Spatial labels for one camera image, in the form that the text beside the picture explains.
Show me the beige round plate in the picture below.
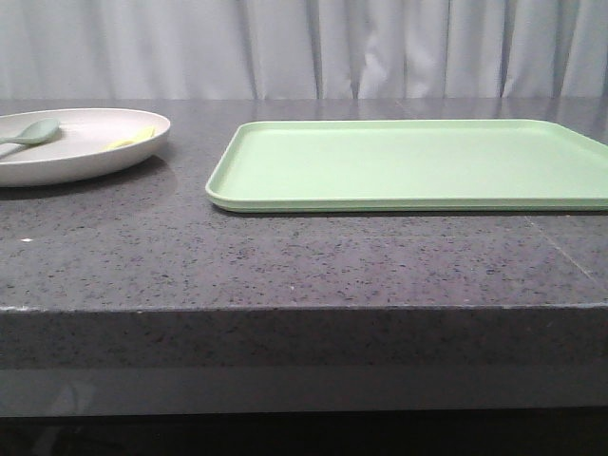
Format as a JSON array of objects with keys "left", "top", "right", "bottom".
[{"left": 1, "top": 108, "right": 171, "bottom": 187}]

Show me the white pleated curtain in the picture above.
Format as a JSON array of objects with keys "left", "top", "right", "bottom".
[{"left": 1, "top": 1, "right": 607, "bottom": 100}]

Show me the yellow plastic fork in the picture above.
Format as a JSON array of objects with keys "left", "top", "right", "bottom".
[{"left": 104, "top": 126, "right": 155, "bottom": 151}]

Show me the pale green spoon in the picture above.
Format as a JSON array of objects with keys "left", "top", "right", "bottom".
[{"left": 1, "top": 119, "right": 60, "bottom": 145}]

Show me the light green rectangular tray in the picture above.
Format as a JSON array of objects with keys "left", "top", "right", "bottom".
[{"left": 205, "top": 119, "right": 607, "bottom": 213}]

